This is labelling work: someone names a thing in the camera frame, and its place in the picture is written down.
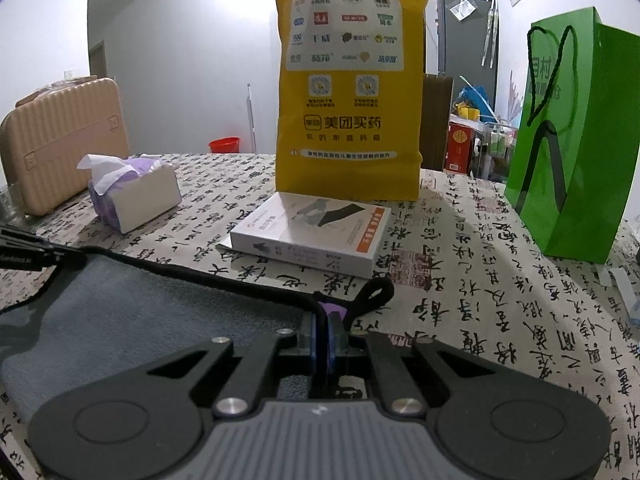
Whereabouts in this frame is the red bucket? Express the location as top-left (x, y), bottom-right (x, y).
top-left (208, 136), bottom-right (241, 155)

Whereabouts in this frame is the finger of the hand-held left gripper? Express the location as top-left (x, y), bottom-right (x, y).
top-left (0, 226), bottom-right (87, 275)

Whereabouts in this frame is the yellow paper bag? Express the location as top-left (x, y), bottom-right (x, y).
top-left (273, 0), bottom-right (429, 202)

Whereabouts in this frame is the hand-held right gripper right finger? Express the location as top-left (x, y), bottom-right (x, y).
top-left (325, 309), bottom-right (497, 419)

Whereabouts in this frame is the green paper bag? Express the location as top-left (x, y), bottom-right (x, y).
top-left (503, 7), bottom-right (640, 265)

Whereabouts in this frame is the dark refrigerator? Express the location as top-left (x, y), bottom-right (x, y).
top-left (436, 0), bottom-right (499, 122)

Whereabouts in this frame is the grey towel with black edge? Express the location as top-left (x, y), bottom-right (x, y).
top-left (0, 246), bottom-right (396, 427)

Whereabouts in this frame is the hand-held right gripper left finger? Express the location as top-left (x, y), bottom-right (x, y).
top-left (145, 311), bottom-right (324, 419)

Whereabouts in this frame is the red gift box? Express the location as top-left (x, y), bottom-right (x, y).
top-left (448, 120), bottom-right (477, 174)

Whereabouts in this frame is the calligraphy printed tablecloth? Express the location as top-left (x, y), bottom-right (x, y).
top-left (0, 152), bottom-right (640, 480)

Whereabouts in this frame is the beige suitcase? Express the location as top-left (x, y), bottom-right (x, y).
top-left (0, 75), bottom-right (132, 219)

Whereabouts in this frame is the brown cardboard box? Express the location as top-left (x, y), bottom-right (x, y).
top-left (423, 73), bottom-right (454, 171)

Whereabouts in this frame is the white tissue box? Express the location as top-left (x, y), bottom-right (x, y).
top-left (76, 153), bottom-right (182, 234)

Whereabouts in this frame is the clear folded umbrella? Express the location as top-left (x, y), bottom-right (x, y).
top-left (481, 0), bottom-right (500, 67)

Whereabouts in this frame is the blue bag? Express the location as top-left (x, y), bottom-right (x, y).
top-left (456, 85), bottom-right (497, 122)

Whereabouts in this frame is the white flat box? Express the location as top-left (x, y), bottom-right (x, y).
top-left (229, 191), bottom-right (392, 280)

